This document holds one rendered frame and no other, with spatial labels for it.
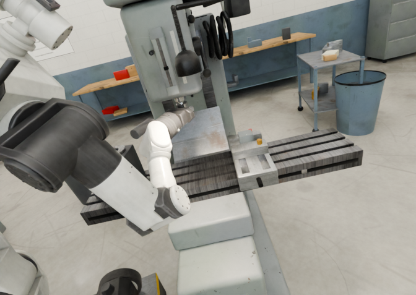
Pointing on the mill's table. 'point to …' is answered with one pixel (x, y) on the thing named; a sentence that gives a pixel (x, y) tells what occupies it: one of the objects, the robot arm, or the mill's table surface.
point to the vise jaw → (249, 149)
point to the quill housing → (159, 94)
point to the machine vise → (254, 167)
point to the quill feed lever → (200, 55)
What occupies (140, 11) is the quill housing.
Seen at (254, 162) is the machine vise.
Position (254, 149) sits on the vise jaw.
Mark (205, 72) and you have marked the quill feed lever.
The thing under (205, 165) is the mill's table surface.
